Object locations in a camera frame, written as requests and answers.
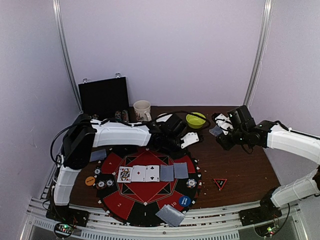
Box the right aluminium frame post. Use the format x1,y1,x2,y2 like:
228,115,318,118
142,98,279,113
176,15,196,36
243,0,274,108

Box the black poker chip case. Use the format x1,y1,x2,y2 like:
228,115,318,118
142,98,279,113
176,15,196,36
78,76,130,120

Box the face-down board card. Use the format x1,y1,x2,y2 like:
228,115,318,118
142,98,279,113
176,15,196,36
160,165,174,182
173,162,189,179

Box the white orange bowl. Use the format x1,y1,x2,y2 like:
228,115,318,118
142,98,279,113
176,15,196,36
156,113,172,123

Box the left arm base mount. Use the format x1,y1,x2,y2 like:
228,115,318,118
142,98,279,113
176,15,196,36
45,204,90,227

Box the aluminium front rail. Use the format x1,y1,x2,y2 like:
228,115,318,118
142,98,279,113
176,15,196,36
19,197,308,240

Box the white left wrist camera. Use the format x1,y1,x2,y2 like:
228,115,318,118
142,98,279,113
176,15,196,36
180,132,204,149

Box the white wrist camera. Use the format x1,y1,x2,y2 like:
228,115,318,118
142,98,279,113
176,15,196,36
211,113,233,132
180,132,204,149

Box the ace of diamonds card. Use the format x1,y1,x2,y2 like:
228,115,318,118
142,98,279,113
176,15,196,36
131,165,147,182

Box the white floral ceramic mug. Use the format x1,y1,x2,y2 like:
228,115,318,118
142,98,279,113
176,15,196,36
133,100,152,122

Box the round red black poker mat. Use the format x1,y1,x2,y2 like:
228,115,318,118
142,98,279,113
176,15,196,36
95,145,202,227

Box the stack of poker chips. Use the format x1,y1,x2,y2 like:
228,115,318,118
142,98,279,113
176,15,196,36
186,178,197,189

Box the poker chip stack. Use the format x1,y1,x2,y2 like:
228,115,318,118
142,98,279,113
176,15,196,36
106,179,115,188
94,168,101,175
96,180,107,190

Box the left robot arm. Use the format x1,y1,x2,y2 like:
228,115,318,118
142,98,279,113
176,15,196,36
50,113,199,222

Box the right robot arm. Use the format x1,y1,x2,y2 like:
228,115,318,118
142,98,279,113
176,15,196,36
212,105,320,221

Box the left aluminium frame post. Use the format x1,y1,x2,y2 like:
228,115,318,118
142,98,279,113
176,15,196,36
52,0,82,113

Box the aluminium frame post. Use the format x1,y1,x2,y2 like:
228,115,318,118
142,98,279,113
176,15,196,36
243,0,274,108
52,0,82,113

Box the ace of clubs card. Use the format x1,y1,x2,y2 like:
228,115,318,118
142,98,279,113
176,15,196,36
145,165,160,182

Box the blue small blind button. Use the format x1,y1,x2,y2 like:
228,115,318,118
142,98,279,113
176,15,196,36
178,195,191,207

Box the left black cable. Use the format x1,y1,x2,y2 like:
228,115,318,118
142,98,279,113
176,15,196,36
152,110,211,131

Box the orange big blind button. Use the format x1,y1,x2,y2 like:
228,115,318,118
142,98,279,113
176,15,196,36
84,176,96,186

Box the face-down cards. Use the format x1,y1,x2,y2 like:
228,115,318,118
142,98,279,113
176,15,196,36
89,149,107,162

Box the face-down cards front edge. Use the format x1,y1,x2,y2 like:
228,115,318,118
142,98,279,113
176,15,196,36
155,204,185,227

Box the lime green bowl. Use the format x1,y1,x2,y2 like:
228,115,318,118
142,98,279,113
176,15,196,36
185,112,206,129

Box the queen of hearts card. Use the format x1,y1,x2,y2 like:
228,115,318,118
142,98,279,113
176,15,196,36
117,166,133,183

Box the grey card deck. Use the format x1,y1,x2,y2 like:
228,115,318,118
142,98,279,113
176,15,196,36
209,125,224,137

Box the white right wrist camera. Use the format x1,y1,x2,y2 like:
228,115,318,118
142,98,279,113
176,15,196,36
211,113,233,132

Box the black red triangular marker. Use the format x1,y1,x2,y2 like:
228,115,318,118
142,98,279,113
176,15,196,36
213,178,228,191

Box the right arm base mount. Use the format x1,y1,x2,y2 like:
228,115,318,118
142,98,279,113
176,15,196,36
238,205,282,226

